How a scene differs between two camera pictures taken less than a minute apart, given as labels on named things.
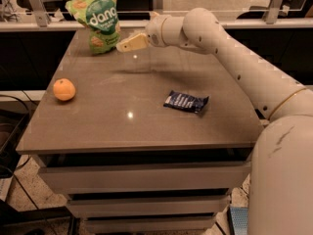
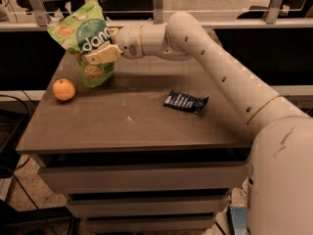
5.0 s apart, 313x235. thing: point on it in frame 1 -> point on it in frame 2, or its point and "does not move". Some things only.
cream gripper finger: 155,14 -> 112,31
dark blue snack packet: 187,102 does not move
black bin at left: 12,124 does not move
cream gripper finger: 138,41 -> 110,53
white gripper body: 154,31 -> 128,40
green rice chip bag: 98,10 -> 82,31
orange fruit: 64,89 does not move
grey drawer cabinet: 155,140 does not move
